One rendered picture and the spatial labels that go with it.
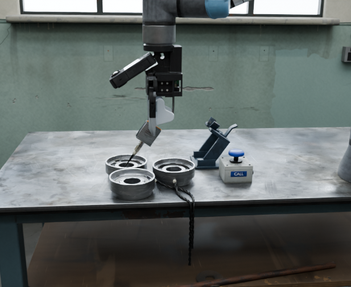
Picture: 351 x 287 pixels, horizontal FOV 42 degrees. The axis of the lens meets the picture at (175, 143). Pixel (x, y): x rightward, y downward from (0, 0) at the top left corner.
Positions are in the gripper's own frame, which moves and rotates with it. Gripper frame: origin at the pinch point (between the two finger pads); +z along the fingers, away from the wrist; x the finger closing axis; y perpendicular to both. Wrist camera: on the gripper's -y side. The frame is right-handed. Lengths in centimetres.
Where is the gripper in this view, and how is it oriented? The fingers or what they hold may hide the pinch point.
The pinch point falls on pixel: (150, 129)
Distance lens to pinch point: 109.4
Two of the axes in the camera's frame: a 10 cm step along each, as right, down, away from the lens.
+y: 9.9, -0.3, 1.1
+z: -0.1, 9.6, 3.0
